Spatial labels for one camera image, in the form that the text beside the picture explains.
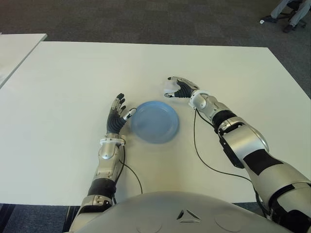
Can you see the white side table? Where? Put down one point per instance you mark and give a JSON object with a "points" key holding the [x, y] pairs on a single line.
{"points": [[14, 48]]}

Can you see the black office chair base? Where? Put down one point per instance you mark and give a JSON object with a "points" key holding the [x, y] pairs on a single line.
{"points": [[284, 16]]}

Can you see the blue plastic plate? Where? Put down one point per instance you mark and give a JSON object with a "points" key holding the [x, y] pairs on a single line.
{"points": [[155, 121]]}

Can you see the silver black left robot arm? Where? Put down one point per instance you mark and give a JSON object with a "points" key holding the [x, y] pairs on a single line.
{"points": [[108, 151]]}

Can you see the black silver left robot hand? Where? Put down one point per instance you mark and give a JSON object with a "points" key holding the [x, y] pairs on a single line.
{"points": [[114, 122]]}

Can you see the silver robot torso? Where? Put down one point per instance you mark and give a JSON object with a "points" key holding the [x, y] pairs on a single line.
{"points": [[170, 211]]}

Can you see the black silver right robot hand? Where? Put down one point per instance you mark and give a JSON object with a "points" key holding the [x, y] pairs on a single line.
{"points": [[185, 89]]}

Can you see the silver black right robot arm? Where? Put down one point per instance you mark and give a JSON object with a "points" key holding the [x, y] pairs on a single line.
{"points": [[245, 143]]}

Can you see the white charger block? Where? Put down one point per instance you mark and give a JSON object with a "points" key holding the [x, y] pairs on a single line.
{"points": [[170, 87]]}

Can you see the seated person in grey trousers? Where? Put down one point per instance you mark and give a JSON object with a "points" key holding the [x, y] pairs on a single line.
{"points": [[300, 12]]}

